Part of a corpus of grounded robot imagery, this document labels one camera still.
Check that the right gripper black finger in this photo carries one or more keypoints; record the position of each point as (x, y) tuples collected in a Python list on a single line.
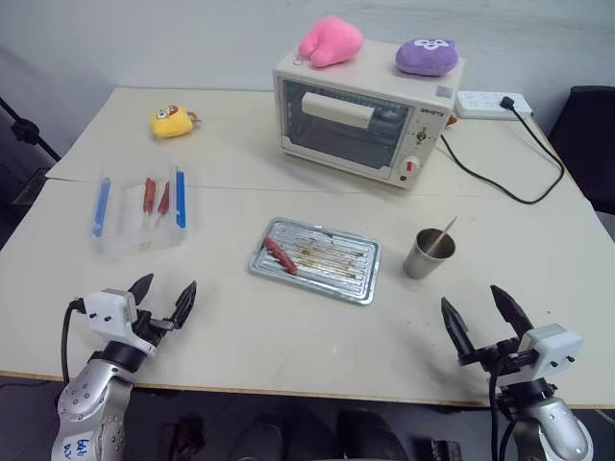
[(457, 329), (511, 314)]

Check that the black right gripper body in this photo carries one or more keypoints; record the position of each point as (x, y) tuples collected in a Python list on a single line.
[(495, 357)]

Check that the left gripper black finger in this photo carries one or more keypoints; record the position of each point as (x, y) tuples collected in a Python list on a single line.
[(143, 287), (185, 302)]

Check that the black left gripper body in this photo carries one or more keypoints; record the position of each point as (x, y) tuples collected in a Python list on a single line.
[(144, 333)]

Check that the clear container with blue clips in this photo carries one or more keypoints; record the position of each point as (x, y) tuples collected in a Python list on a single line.
[(132, 237)]

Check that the steel cup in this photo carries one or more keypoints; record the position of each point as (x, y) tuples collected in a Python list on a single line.
[(420, 264)]

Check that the small dark block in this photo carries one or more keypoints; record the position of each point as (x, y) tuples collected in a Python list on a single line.
[(446, 450)]

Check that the loose red sausage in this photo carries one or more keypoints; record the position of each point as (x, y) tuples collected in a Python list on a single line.
[(281, 254)]

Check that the dark rounded shape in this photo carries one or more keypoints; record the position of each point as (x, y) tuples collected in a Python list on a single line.
[(259, 439), (370, 437)]

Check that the silver metal baking tray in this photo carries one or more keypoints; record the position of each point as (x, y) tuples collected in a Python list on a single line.
[(331, 269)]

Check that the yellow plush toy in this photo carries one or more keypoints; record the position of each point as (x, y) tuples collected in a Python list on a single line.
[(168, 124)]

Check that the black chair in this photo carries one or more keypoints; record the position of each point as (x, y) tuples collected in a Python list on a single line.
[(586, 144)]

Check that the cream toaster oven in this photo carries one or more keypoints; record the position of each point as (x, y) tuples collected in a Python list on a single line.
[(423, 144)]

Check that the black tripod stand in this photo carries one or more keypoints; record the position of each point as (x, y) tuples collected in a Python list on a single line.
[(24, 129)]

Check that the white power strip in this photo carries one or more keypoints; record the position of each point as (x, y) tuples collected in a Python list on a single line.
[(475, 104)]

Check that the purple plush toy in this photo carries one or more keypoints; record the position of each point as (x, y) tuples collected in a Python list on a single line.
[(425, 57)]

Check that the pink plush toy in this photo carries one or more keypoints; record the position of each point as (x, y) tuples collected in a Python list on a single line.
[(331, 41)]

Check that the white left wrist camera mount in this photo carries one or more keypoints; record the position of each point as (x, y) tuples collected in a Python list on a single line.
[(108, 307)]

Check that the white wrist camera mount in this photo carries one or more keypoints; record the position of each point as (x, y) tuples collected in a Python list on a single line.
[(552, 348), (108, 307)]

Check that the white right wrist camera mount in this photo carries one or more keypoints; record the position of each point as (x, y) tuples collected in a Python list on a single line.
[(552, 348)]

